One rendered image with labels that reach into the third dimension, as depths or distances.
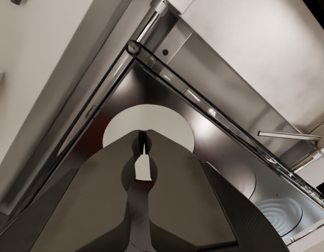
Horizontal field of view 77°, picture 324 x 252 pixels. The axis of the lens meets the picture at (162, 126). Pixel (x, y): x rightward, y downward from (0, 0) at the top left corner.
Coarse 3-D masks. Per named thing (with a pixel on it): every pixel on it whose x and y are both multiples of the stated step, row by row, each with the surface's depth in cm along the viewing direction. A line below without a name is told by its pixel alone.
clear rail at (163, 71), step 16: (144, 48) 17; (144, 64) 18; (160, 64) 18; (176, 80) 18; (192, 96) 19; (208, 112) 20; (224, 128) 21; (240, 128) 22; (256, 144) 22; (272, 160) 24; (288, 176) 25; (304, 192) 27
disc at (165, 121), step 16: (128, 112) 20; (144, 112) 20; (160, 112) 20; (176, 112) 20; (112, 128) 21; (128, 128) 21; (144, 128) 21; (160, 128) 21; (176, 128) 21; (192, 144) 22; (144, 160) 23; (144, 176) 24
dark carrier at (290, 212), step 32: (128, 96) 19; (160, 96) 19; (96, 128) 21; (192, 128) 21; (64, 160) 22; (224, 160) 24; (256, 160) 24; (128, 192) 25; (256, 192) 26; (288, 192) 27; (288, 224) 30
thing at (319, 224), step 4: (320, 220) 30; (312, 224) 30; (316, 224) 30; (320, 224) 30; (308, 228) 31; (312, 228) 30; (316, 228) 30; (300, 232) 31; (304, 232) 31; (308, 232) 31; (292, 236) 32; (296, 236) 31; (300, 236) 31; (304, 236) 31; (288, 240) 32; (292, 240) 32; (296, 240) 32; (288, 244) 32
